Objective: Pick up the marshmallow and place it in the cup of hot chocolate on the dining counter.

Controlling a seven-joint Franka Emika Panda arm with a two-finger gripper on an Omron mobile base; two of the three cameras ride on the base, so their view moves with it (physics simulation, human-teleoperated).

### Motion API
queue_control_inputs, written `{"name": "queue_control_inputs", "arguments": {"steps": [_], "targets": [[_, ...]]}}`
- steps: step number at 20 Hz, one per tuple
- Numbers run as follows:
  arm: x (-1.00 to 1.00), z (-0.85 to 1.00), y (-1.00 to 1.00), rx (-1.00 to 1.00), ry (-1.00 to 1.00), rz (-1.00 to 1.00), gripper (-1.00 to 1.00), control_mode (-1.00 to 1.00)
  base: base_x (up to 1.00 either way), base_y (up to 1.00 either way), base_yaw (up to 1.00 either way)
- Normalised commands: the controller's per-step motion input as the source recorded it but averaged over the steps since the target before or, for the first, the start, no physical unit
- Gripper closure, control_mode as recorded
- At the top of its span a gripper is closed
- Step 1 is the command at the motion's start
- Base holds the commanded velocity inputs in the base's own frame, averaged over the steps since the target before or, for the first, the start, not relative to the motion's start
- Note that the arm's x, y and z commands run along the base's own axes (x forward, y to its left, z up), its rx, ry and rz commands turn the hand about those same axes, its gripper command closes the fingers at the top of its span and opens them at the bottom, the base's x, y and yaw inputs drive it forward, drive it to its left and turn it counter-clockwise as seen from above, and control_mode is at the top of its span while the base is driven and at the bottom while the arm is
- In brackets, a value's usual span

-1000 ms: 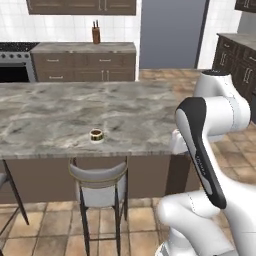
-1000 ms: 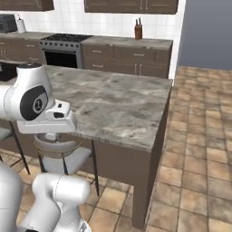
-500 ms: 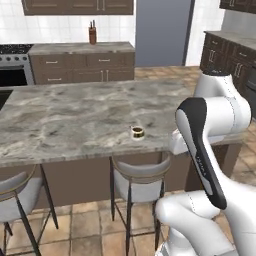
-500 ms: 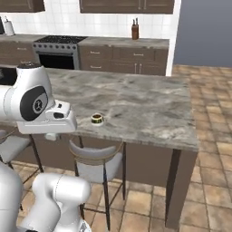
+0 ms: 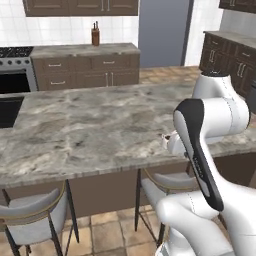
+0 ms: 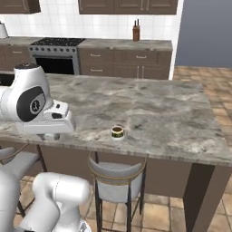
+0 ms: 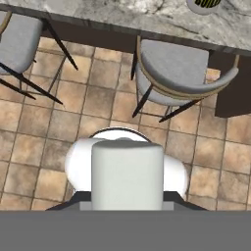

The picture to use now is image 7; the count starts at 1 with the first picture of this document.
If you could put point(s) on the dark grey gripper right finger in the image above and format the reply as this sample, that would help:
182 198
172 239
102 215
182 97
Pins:
171 201

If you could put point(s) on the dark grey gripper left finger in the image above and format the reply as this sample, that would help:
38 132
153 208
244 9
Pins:
81 201

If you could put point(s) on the white cup of hot chocolate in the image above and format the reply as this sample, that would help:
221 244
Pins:
203 9

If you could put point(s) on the white round object, black rim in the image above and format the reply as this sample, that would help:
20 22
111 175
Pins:
78 163

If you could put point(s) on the grey cushioned stool, black legs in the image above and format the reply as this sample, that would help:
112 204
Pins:
173 65
18 42

